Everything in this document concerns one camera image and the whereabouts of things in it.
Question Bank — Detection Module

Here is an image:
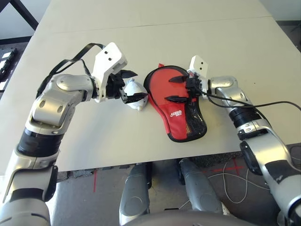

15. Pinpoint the grey robot torso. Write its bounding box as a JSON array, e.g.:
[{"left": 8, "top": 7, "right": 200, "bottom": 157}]
[{"left": 122, "top": 210, "right": 259, "bottom": 226}]

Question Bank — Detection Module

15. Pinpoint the white ball bundle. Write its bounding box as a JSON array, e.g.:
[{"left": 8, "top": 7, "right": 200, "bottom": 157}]
[{"left": 123, "top": 79, "right": 149, "bottom": 112}]

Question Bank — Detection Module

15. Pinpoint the red tape cross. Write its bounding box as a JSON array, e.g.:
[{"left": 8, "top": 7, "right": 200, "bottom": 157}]
[{"left": 204, "top": 160, "right": 244, "bottom": 176}]

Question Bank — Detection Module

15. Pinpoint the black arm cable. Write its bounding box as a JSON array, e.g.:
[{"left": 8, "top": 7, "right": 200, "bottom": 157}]
[
  {"left": 37, "top": 42, "right": 105, "bottom": 95},
  {"left": 199, "top": 90, "right": 301, "bottom": 118}
]

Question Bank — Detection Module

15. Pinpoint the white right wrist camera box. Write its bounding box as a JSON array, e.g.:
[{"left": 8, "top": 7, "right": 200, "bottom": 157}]
[{"left": 187, "top": 55, "right": 210, "bottom": 97}]

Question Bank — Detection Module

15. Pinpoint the red black paddle case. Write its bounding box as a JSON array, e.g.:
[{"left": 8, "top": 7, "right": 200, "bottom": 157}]
[{"left": 143, "top": 63, "right": 208, "bottom": 143}]

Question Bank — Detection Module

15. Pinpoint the grey left robot leg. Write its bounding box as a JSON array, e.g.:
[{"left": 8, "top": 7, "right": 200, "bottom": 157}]
[{"left": 119, "top": 162, "right": 151, "bottom": 224}]

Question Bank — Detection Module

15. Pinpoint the black equipment rack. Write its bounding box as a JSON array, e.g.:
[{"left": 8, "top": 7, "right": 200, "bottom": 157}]
[{"left": 0, "top": 48, "right": 18, "bottom": 82}]

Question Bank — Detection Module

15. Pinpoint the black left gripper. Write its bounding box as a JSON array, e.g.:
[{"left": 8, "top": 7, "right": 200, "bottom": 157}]
[{"left": 105, "top": 70, "right": 149, "bottom": 105}]

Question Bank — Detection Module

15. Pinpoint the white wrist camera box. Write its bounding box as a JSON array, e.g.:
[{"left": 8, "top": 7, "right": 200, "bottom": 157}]
[
  {"left": 187, "top": 55, "right": 210, "bottom": 97},
  {"left": 91, "top": 42, "right": 129, "bottom": 103}
]

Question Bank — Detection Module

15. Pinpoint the white floor cable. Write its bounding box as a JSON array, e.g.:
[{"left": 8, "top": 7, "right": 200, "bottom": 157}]
[{"left": 204, "top": 160, "right": 271, "bottom": 204}]

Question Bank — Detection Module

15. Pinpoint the white perforated shoe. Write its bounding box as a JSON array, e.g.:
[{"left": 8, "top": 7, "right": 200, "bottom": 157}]
[{"left": 221, "top": 203, "right": 232, "bottom": 216}]

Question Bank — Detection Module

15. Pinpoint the grey robot leg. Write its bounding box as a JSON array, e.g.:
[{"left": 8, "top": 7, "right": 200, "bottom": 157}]
[
  {"left": 177, "top": 158, "right": 224, "bottom": 215},
  {"left": 119, "top": 162, "right": 151, "bottom": 224}
]

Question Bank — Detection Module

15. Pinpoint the black metal frame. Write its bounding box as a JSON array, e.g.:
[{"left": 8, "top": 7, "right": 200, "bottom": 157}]
[{"left": 0, "top": 0, "right": 40, "bottom": 31}]

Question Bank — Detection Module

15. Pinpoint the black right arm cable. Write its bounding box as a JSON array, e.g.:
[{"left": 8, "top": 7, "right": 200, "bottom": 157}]
[{"left": 199, "top": 90, "right": 301, "bottom": 118}]

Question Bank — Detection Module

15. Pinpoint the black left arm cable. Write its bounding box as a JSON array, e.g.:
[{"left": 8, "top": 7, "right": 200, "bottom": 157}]
[{"left": 37, "top": 42, "right": 105, "bottom": 95}]

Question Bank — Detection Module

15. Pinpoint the grey right robot leg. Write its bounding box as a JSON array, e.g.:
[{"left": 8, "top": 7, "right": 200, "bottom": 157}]
[{"left": 177, "top": 158, "right": 224, "bottom": 215}]

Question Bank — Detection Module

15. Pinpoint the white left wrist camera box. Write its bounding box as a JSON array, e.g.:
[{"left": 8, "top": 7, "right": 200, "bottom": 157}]
[{"left": 91, "top": 42, "right": 129, "bottom": 103}]

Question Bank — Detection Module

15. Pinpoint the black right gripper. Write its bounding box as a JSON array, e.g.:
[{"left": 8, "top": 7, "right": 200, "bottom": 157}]
[{"left": 164, "top": 75, "right": 204, "bottom": 105}]

